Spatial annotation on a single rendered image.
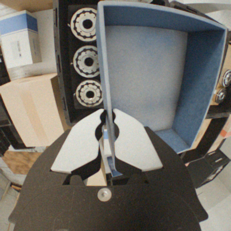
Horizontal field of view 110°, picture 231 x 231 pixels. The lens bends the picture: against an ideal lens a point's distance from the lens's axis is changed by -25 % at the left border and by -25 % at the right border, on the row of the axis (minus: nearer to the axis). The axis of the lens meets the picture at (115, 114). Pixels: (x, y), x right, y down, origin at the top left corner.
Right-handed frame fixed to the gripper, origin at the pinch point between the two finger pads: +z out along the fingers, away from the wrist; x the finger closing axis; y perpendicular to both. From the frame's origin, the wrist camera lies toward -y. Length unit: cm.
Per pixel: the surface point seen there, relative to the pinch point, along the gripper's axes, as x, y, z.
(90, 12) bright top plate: -5.3, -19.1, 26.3
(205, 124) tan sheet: 66, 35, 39
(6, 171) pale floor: -236, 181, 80
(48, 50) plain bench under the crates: -27.0, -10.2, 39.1
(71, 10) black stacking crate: -11.6, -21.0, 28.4
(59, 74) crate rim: -13.3, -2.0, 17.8
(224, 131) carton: 86, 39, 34
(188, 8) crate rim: 24.6, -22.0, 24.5
